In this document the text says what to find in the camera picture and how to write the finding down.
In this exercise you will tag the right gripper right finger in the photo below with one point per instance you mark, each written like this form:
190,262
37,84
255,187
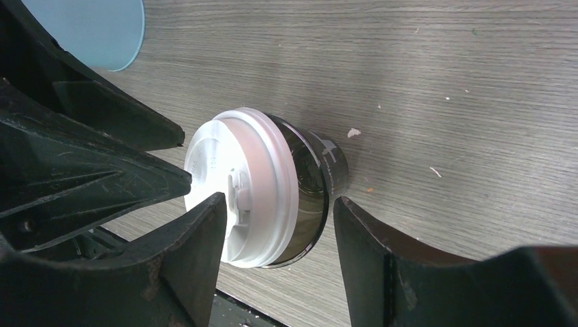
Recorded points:
392,279

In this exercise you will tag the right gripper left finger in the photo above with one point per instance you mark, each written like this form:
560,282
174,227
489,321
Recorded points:
164,278

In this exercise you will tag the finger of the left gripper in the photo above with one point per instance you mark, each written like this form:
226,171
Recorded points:
34,63
60,178

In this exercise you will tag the white sip lid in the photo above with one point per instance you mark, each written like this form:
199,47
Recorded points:
244,155

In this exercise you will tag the light blue cup holder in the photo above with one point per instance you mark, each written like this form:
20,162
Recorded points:
99,33

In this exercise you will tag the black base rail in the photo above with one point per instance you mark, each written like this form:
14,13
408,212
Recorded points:
227,311

